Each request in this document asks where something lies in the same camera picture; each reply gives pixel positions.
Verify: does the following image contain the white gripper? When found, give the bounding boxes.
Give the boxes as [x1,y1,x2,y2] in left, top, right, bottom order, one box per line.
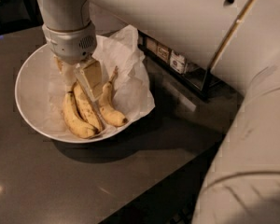
[42,22,103,102]

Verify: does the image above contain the white bowl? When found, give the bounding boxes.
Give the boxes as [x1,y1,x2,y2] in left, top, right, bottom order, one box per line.
[14,35,147,144]

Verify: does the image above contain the yellow banana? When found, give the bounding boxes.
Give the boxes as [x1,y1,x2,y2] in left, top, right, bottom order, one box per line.
[63,92,99,139]
[73,82,104,132]
[98,67,128,127]

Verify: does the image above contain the black appliance with blue light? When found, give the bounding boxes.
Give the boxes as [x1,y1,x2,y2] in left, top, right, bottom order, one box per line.
[0,0,42,35]

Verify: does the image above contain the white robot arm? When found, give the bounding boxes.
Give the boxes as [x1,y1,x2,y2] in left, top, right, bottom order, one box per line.
[37,0,280,224]

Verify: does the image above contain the white paper liner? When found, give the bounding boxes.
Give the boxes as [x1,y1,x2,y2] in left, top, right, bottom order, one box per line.
[45,25,155,143]

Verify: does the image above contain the white creamer cups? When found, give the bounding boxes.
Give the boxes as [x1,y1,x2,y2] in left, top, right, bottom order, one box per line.
[170,50,186,74]

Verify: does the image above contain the black wire condiment rack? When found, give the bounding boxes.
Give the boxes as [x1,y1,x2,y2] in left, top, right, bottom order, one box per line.
[138,32,222,100]

